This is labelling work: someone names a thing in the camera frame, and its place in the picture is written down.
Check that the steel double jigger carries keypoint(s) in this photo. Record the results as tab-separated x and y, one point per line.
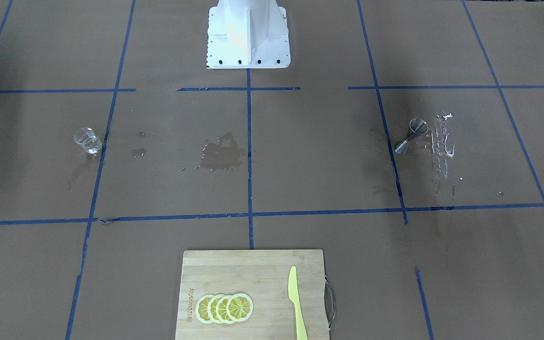
416	128

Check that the clear glass beaker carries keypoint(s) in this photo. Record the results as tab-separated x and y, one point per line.
85	138

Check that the bamboo cutting board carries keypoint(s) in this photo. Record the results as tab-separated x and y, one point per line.
210	277

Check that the yellow plastic knife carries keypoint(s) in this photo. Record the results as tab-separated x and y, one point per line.
301	333

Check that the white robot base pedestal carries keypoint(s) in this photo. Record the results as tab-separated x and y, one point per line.
248	34

